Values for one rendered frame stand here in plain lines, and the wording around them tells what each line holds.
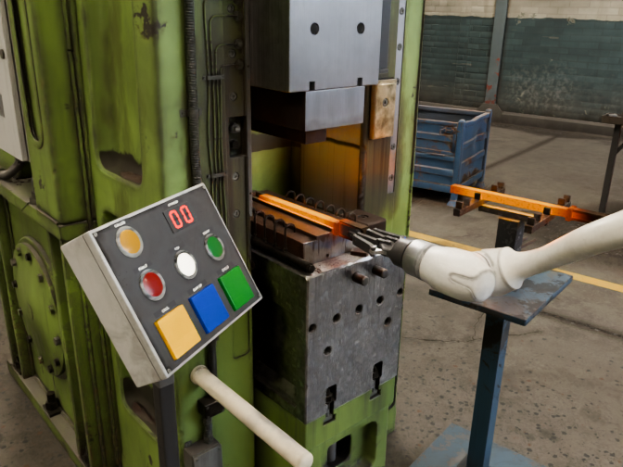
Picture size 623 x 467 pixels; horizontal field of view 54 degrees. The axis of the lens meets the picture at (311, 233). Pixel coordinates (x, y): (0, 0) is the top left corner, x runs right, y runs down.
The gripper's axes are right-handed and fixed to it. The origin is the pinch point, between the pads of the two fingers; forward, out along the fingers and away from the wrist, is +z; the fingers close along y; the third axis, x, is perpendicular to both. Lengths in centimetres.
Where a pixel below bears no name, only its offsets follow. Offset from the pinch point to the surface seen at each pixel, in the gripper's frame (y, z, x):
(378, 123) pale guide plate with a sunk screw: 26.5, 17.9, 22.5
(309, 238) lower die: -8.8, 7.2, -2.3
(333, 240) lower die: -1.9, 5.2, -3.9
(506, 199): 50, -14, 3
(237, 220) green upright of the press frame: -22.8, 19.7, 1.9
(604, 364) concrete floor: 161, -13, -100
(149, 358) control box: -69, -21, -1
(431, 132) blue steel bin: 300, 210, -46
